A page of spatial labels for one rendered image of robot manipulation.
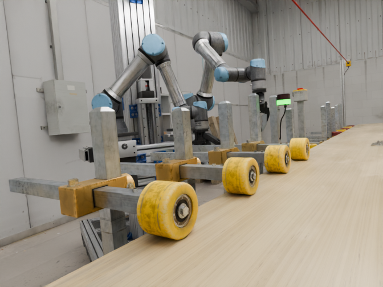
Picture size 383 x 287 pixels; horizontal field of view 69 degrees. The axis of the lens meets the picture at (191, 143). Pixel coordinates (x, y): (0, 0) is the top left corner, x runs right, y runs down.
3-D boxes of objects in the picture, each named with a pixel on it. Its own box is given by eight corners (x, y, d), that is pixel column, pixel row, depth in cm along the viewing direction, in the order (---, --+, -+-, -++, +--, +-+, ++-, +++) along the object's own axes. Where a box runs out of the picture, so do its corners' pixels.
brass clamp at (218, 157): (207, 166, 90) (206, 151, 90) (227, 160, 101) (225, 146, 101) (224, 167, 87) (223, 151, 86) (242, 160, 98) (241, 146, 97)
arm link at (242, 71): (228, 69, 153) (240, 64, 143) (245, 69, 158) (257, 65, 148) (229, 83, 154) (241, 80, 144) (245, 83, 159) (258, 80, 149)
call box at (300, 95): (293, 102, 176) (292, 90, 175) (296, 102, 181) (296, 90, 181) (305, 101, 172) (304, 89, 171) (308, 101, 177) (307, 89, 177)
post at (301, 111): (299, 172, 179) (296, 101, 176) (301, 170, 183) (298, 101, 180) (306, 172, 176) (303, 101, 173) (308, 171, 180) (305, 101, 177)
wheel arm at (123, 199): (8, 192, 68) (6, 177, 68) (24, 188, 71) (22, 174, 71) (163, 220, 40) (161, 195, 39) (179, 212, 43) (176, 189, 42)
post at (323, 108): (322, 162, 240) (320, 105, 236) (323, 161, 243) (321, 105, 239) (327, 162, 238) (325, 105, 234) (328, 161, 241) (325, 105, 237)
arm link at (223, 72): (187, 26, 168) (224, 68, 137) (203, 28, 173) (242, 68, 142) (183, 44, 176) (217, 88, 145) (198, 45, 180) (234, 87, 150)
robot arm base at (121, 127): (100, 134, 175) (98, 118, 174) (124, 132, 182) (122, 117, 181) (105, 134, 161) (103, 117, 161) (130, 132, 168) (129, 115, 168)
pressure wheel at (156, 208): (177, 205, 47) (151, 245, 42) (158, 169, 44) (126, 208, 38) (207, 209, 44) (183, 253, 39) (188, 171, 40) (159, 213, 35)
